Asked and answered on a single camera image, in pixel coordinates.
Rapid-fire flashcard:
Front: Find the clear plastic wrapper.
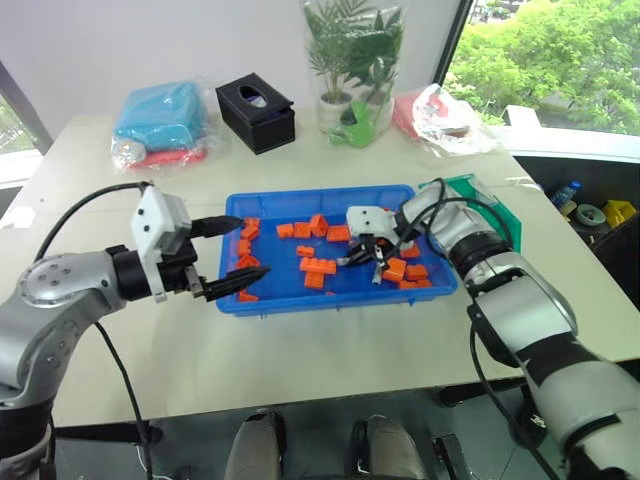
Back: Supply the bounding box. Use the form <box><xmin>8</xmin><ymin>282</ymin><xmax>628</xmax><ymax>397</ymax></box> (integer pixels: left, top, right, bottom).
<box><xmin>503</xmin><ymin>174</ymin><xmax>545</xmax><ymax>195</ymax></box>

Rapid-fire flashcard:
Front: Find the black right arm hanging cable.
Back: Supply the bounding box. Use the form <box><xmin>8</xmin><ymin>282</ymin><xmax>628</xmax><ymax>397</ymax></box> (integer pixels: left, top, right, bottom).
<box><xmin>467</xmin><ymin>303</ymin><xmax>560</xmax><ymax>480</ymax></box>

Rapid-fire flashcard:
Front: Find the long orange toy brick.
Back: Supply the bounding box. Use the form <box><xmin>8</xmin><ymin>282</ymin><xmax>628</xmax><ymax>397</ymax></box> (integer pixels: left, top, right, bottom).
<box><xmin>298</xmin><ymin>256</ymin><xmax>338</xmax><ymax>276</ymax></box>

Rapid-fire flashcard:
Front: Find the potted plant in plastic bag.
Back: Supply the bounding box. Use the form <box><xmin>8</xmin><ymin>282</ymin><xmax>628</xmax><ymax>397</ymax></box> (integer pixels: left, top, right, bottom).
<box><xmin>298</xmin><ymin>0</ymin><xmax>407</xmax><ymax>149</ymax></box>

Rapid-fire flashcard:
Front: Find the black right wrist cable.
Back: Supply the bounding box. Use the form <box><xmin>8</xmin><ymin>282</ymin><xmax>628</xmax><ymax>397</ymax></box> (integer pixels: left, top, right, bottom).
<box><xmin>394</xmin><ymin>177</ymin><xmax>447</xmax><ymax>251</ymax></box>

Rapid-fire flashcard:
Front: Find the tape roll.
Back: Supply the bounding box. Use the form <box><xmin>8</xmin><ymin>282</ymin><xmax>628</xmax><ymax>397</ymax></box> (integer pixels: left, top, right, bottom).
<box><xmin>574</xmin><ymin>203</ymin><xmax>605</xmax><ymax>227</ymax></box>

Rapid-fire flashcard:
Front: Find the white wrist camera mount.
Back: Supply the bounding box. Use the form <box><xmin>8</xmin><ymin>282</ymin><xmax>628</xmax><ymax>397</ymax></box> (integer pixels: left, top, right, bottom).
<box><xmin>345</xmin><ymin>205</ymin><xmax>401</xmax><ymax>241</ymax></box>
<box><xmin>130</xmin><ymin>185</ymin><xmax>192</xmax><ymax>304</ymax></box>

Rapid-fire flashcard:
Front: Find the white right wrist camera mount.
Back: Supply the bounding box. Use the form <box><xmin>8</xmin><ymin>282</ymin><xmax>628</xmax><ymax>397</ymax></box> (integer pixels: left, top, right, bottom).
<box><xmin>345</xmin><ymin>205</ymin><xmax>401</xmax><ymax>241</ymax></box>

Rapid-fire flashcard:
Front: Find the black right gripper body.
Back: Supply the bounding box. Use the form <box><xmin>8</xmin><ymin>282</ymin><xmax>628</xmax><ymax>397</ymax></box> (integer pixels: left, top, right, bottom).
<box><xmin>349</xmin><ymin>232</ymin><xmax>396</xmax><ymax>261</ymax></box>

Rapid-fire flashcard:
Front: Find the green plastic bin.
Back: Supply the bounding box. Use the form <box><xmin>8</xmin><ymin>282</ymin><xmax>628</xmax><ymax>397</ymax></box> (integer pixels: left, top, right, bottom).
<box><xmin>417</xmin><ymin>172</ymin><xmax>524</xmax><ymax>254</ymax></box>

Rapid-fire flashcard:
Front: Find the black arm hanging cable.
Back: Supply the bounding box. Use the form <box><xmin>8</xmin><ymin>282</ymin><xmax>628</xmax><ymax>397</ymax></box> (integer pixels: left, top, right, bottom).
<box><xmin>467</xmin><ymin>303</ymin><xmax>560</xmax><ymax>480</ymax></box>
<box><xmin>93</xmin><ymin>320</ymin><xmax>154</xmax><ymax>480</ymax></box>

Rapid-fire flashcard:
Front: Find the blue plastic bin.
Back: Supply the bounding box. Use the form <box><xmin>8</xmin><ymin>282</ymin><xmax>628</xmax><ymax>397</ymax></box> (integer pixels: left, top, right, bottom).
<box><xmin>215</xmin><ymin>183</ymin><xmax>459</xmax><ymax>318</ymax></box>

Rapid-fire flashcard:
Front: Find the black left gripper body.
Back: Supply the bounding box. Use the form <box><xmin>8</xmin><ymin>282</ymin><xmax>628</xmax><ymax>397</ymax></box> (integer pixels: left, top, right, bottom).
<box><xmin>158</xmin><ymin>234</ymin><xmax>209</xmax><ymax>301</ymax></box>

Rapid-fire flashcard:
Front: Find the black table frame bar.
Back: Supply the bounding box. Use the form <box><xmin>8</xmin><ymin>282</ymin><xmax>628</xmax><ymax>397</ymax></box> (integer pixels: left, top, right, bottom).
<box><xmin>437</xmin><ymin>377</ymin><xmax>529</xmax><ymax>408</ymax></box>
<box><xmin>53</xmin><ymin>421</ymin><xmax>164</xmax><ymax>445</ymax></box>

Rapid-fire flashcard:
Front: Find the red item in plastic bag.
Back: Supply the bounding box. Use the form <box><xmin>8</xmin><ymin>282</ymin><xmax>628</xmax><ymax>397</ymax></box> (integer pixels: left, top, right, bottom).
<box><xmin>391</xmin><ymin>82</ymin><xmax>499</xmax><ymax>159</ymax></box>

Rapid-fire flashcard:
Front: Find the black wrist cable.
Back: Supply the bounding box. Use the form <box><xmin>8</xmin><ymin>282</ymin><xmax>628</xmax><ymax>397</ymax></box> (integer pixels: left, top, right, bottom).
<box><xmin>394</xmin><ymin>177</ymin><xmax>447</xmax><ymax>251</ymax></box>
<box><xmin>33</xmin><ymin>180</ymin><xmax>154</xmax><ymax>264</ymax></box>

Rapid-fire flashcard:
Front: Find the dark window frame pillar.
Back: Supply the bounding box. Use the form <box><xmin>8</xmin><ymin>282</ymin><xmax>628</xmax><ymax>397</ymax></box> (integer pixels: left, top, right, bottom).
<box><xmin>432</xmin><ymin>0</ymin><xmax>475</xmax><ymax>87</ymax></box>
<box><xmin>0</xmin><ymin>58</ymin><xmax>55</xmax><ymax>154</ymax></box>

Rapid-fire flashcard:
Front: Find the white paper scrap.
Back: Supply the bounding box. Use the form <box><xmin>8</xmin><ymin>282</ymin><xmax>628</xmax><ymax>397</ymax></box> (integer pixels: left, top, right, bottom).
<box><xmin>0</xmin><ymin>206</ymin><xmax>37</xmax><ymax>230</ymax></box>

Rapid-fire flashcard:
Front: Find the black left arm hanging cable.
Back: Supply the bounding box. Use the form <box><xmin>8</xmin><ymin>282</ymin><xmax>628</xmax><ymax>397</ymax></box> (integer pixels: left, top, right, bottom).
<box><xmin>93</xmin><ymin>320</ymin><xmax>154</xmax><ymax>480</ymax></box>

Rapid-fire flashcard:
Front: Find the black side cart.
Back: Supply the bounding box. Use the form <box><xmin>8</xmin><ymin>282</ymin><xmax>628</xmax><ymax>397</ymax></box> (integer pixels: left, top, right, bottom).
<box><xmin>513</xmin><ymin>153</ymin><xmax>640</xmax><ymax>282</ymax></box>

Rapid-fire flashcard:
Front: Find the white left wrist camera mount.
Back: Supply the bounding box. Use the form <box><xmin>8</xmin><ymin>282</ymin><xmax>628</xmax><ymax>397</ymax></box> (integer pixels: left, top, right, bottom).
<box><xmin>130</xmin><ymin>185</ymin><xmax>192</xmax><ymax>304</ymax></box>

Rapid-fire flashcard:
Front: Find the black tissue box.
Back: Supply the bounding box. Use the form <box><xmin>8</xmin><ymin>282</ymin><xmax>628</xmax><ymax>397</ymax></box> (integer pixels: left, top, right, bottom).
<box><xmin>215</xmin><ymin>72</ymin><xmax>297</xmax><ymax>156</ymax></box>

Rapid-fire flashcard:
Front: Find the dark rounded grey robot foot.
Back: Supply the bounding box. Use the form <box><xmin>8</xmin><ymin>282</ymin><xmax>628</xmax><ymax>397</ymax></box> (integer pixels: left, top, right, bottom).
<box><xmin>223</xmin><ymin>408</ymin><xmax>290</xmax><ymax>480</ymax></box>
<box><xmin>349</xmin><ymin>413</ymin><xmax>429</xmax><ymax>480</ymax></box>

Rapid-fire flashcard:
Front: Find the white window ledge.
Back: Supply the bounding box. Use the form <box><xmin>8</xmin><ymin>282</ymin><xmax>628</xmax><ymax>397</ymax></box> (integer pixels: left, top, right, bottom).
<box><xmin>492</xmin><ymin>103</ymin><xmax>640</xmax><ymax>164</ymax></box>

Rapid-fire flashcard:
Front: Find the teal cloth bundle in bag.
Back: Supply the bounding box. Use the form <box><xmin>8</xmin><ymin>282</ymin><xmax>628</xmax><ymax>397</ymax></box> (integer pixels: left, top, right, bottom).
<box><xmin>113</xmin><ymin>80</ymin><xmax>209</xmax><ymax>152</ymax></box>

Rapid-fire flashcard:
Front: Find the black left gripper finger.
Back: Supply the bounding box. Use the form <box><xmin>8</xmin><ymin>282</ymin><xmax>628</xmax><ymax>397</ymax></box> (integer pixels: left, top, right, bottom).
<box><xmin>189</xmin><ymin>215</ymin><xmax>246</xmax><ymax>240</ymax></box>
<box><xmin>203</xmin><ymin>265</ymin><xmax>272</xmax><ymax>303</ymax></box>

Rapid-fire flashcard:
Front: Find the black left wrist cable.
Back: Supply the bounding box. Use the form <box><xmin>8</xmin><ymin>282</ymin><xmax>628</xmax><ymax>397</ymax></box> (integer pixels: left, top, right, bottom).
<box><xmin>33</xmin><ymin>180</ymin><xmax>154</xmax><ymax>264</ymax></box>

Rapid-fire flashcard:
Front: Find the blue labelled bottle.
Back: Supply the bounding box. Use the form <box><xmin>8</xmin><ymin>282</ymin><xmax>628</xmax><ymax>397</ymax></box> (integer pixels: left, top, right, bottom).
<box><xmin>548</xmin><ymin>180</ymin><xmax>585</xmax><ymax>207</ymax></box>

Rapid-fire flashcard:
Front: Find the yellow plastic box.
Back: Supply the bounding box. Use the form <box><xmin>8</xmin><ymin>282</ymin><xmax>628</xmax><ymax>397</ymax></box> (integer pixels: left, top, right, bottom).
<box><xmin>601</xmin><ymin>199</ymin><xmax>639</xmax><ymax>230</ymax></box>

